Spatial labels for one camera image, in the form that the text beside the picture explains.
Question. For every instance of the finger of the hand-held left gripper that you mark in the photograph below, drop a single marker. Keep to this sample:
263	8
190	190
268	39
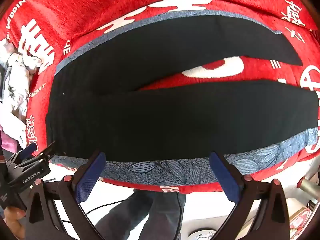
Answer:
46	151
28	149

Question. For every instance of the red printed blanket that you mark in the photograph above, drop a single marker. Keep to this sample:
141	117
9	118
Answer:
87	12

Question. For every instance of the white printed object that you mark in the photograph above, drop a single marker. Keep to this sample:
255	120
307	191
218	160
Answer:
202	236

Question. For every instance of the pink cloth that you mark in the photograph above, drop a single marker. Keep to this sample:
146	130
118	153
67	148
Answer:
8	142

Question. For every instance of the white patterned cloth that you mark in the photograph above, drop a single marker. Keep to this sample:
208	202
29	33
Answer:
17	80

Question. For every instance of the black pants with floral lining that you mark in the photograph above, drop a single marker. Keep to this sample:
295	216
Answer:
150	120

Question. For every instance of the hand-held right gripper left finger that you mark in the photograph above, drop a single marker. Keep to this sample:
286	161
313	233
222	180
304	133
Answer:
91	172

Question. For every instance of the grey metal tube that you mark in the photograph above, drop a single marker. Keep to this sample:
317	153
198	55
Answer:
310	186

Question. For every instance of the red patterned box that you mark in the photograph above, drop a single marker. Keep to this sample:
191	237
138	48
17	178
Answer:
300	220

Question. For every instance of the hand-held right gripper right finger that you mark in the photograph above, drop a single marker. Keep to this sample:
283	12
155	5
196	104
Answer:
225	177

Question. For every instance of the person's left hand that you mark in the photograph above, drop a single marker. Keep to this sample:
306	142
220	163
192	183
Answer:
12	216

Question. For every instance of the person's legs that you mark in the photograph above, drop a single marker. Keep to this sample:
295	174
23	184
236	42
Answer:
140	217

